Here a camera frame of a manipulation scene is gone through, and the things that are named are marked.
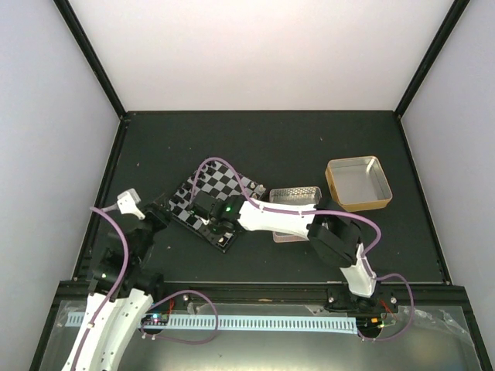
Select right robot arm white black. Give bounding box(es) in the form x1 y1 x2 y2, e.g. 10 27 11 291
190 191 380 311

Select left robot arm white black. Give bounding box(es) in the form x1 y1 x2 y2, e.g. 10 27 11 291
63 203 172 370

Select small circuit board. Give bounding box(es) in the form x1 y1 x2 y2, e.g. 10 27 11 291
141 313 169 325

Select black white chessboard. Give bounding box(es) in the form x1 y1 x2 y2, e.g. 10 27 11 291
165 158 268 253

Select pink tin box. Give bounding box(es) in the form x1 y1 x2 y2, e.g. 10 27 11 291
269 186 322 243

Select yellow tin lid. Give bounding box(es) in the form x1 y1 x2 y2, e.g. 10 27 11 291
325 155 393 212

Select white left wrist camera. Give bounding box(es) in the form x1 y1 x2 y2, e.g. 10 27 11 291
117 189 145 220

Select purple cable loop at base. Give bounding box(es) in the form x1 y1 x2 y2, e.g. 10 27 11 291
139 289 220 344

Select black mounting rail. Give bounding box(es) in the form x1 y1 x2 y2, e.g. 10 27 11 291
154 281 372 310

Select light blue slotted cable duct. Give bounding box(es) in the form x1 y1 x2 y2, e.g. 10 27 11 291
66 311 357 335

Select black left frame post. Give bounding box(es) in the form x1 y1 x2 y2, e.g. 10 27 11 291
53 0 126 119

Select black frame post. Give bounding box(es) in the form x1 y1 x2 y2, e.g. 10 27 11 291
394 0 470 119
53 0 126 119

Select black right frame post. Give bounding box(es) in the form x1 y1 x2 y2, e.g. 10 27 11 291
394 0 470 119

